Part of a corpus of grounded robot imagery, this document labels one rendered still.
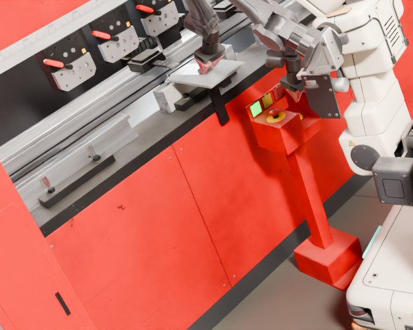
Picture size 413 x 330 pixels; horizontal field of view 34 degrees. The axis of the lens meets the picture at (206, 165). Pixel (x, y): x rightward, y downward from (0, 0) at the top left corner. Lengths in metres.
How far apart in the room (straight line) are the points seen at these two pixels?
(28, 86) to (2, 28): 0.68
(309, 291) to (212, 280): 0.41
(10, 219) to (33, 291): 0.26
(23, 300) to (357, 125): 1.18
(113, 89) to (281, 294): 1.11
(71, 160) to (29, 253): 0.41
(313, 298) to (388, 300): 0.54
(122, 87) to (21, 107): 0.43
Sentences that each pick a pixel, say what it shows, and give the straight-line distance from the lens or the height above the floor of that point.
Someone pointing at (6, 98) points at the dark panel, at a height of 1.09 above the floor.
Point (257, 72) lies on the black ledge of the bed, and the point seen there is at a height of 0.86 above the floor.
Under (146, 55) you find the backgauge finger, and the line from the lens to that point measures 2.78.
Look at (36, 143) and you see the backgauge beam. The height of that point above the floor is 0.97.
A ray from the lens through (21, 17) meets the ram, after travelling 2.23.
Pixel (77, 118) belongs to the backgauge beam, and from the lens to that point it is 2.66.
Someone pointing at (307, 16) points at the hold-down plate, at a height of 0.90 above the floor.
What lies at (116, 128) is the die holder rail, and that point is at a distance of 2.45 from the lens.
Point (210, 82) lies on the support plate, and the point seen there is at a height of 1.00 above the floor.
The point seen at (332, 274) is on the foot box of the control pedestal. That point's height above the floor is 0.06.
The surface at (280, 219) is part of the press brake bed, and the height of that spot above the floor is 0.20.
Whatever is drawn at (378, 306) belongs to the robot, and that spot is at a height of 0.25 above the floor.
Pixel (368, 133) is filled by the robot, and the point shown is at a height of 0.82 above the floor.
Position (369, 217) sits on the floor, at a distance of 3.15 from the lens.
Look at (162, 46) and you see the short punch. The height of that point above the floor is 1.12.
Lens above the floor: 1.92
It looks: 29 degrees down
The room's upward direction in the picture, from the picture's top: 22 degrees counter-clockwise
